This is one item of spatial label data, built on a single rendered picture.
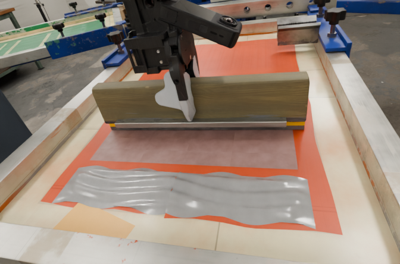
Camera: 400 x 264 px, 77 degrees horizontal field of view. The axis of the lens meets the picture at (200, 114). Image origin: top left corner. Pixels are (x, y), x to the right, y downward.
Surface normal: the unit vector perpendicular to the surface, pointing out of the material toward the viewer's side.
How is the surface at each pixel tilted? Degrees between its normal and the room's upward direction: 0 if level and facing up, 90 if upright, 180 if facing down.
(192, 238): 0
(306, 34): 90
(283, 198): 32
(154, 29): 89
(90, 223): 0
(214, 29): 91
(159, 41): 89
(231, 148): 0
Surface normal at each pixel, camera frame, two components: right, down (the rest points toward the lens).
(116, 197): -0.18, -0.39
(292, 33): -0.20, 0.59
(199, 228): -0.16, -0.81
